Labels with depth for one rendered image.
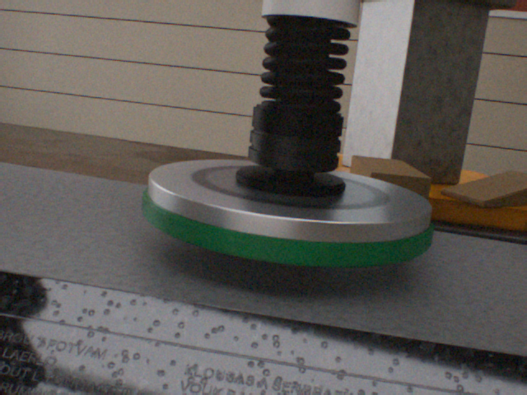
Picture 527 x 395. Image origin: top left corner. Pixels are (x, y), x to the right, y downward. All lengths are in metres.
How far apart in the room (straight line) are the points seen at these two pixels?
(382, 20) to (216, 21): 5.67
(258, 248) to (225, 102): 6.43
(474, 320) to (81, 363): 0.24
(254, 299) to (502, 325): 0.16
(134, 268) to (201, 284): 0.05
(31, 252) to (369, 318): 0.23
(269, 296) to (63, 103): 7.39
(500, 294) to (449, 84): 0.79
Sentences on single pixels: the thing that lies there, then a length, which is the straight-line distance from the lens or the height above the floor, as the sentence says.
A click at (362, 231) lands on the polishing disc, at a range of 0.33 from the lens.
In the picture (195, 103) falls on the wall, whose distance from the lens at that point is 6.86.
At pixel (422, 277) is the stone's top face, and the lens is 0.43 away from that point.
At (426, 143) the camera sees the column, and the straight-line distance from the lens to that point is 1.17.
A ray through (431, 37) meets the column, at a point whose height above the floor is 1.07.
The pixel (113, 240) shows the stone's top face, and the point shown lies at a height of 0.82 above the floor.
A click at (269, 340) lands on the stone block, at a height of 0.81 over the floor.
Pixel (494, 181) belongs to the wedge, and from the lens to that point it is 1.14.
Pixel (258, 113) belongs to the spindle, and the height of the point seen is 0.93.
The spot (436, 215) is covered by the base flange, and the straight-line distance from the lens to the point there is 1.03.
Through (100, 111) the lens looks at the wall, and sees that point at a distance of 7.42.
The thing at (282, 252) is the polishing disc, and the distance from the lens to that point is 0.32.
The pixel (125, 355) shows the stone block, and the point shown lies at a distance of 0.33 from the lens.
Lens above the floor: 0.96
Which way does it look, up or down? 12 degrees down
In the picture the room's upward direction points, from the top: 6 degrees clockwise
